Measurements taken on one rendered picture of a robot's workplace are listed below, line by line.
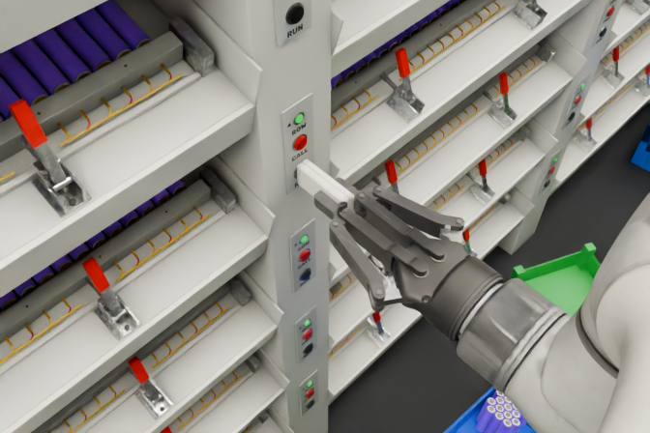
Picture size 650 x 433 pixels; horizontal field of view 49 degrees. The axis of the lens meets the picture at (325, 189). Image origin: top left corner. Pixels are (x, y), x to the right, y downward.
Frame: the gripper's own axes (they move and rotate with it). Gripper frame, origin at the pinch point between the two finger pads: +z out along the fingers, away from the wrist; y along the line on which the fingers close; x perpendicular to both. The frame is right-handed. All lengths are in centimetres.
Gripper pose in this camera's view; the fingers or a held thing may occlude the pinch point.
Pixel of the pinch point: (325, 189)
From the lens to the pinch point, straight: 74.1
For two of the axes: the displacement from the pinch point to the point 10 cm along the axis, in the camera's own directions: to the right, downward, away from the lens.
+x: 0.0, -6.4, -7.7
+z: -7.0, -5.5, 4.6
